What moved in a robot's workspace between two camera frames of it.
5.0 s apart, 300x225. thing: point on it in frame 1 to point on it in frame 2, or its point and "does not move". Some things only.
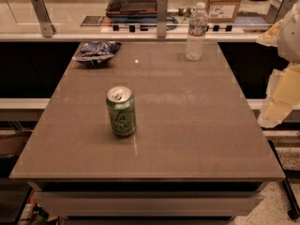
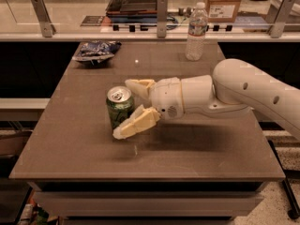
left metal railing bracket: x=48 y=28 does not move
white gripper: x=290 y=38 to x=165 y=97
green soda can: x=121 y=104 does not move
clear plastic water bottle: x=198 y=24 does not move
